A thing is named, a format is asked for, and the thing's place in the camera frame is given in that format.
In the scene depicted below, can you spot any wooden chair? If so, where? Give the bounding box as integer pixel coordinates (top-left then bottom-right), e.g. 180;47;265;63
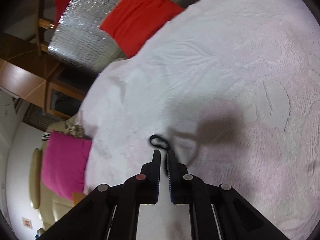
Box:
35;0;59;55

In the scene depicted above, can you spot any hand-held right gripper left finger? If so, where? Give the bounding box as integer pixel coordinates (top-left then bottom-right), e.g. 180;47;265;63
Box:
37;149;161;240

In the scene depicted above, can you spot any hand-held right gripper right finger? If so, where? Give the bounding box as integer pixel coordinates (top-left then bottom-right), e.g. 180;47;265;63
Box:
167;149;292;240

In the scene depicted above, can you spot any black hair tie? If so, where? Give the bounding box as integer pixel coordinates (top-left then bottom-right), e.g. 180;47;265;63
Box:
149;134;171;178

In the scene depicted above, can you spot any floral patterned cushion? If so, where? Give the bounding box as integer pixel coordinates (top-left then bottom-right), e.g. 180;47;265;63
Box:
41;120;92;143

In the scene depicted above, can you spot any magenta cushion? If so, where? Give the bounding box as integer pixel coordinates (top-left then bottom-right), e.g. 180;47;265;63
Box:
41;130;93;202

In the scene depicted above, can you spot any wooden cabinet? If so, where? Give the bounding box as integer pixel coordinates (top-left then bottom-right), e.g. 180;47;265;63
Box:
0;57;88;120

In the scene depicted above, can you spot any pale pink textured blanket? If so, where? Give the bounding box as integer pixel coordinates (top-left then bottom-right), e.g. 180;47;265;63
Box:
75;0;320;240

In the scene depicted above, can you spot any orange wooden board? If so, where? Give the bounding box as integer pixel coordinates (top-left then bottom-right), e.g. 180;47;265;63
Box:
72;192;88;205

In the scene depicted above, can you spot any beige sofa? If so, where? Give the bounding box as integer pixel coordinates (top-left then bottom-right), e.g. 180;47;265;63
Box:
29;122;80;233

